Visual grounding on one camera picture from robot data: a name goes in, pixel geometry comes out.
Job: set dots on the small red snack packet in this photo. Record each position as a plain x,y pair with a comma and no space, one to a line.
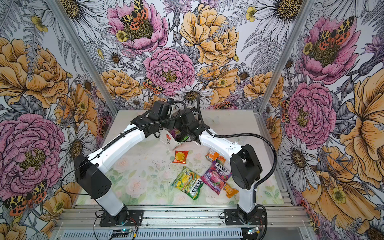
180,157

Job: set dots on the orange mango snack packet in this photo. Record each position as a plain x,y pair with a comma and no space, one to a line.
214,156

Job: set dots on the purple snack packet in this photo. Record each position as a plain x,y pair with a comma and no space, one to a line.
177,135

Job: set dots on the white floral paper bag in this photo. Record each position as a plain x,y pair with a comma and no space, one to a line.
168,140

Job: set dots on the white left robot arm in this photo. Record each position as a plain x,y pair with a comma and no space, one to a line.
90,171

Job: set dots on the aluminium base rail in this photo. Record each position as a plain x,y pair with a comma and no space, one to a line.
283,222

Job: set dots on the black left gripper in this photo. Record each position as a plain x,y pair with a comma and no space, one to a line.
171,124

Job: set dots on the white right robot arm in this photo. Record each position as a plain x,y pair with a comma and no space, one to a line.
245,166

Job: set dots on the aluminium frame post right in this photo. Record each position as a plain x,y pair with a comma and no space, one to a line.
291,40

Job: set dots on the aluminium frame post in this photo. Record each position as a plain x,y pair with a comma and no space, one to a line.
65,22
291,40

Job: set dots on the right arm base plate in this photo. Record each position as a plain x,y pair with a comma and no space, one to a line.
238,217

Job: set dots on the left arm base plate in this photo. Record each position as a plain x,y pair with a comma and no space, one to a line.
121,218

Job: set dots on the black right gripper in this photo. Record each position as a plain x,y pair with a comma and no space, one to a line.
178,121

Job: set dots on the purple Fox's candy bag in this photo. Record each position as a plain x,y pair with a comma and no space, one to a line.
216,177

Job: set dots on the small orange snack packet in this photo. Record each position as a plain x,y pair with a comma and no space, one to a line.
230,192

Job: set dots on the green Lays chips bag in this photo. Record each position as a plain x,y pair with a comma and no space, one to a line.
184,139

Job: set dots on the aluminium frame post left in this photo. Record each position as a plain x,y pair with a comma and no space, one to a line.
65,22

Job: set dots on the green Fox's candy bag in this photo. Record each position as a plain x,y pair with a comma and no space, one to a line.
189,183

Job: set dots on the green circuit board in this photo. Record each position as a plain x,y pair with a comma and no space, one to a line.
125,234

